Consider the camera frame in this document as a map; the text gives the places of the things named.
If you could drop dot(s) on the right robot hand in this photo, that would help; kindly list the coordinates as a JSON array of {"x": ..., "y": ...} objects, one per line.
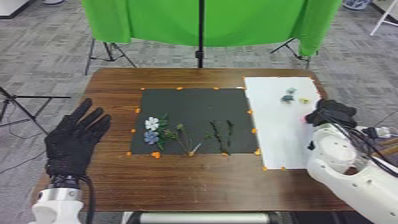
[{"x": 335, "y": 113}]

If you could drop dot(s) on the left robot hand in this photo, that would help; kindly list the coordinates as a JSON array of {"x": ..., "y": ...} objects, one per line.
[{"x": 73, "y": 143}]

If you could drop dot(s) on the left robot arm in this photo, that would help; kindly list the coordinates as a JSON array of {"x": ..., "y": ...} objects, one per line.
[{"x": 56, "y": 203}]

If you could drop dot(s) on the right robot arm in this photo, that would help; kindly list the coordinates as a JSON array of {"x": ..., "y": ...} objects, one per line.
[{"x": 349, "y": 173}]

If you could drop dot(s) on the yellow flower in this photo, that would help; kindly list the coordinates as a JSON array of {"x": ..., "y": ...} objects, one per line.
[{"x": 304, "y": 100}]

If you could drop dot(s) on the white sheet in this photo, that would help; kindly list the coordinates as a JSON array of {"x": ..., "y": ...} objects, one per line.
[{"x": 278, "y": 133}]

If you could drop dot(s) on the black tripod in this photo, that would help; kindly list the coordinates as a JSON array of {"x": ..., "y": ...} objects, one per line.
[{"x": 24, "y": 106}]

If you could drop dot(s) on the white flower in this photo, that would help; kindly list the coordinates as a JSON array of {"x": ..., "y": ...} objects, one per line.
[{"x": 152, "y": 123}]

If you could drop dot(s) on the black backdrop stand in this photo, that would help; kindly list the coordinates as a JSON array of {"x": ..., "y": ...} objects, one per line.
[
  {"x": 201, "y": 33},
  {"x": 294, "y": 50},
  {"x": 109, "y": 50}
]

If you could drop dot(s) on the dark mat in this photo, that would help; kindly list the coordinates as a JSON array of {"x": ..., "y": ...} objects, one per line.
[{"x": 196, "y": 106}]

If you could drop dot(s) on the pale grey bar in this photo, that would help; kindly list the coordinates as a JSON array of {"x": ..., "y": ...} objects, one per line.
[{"x": 205, "y": 218}]

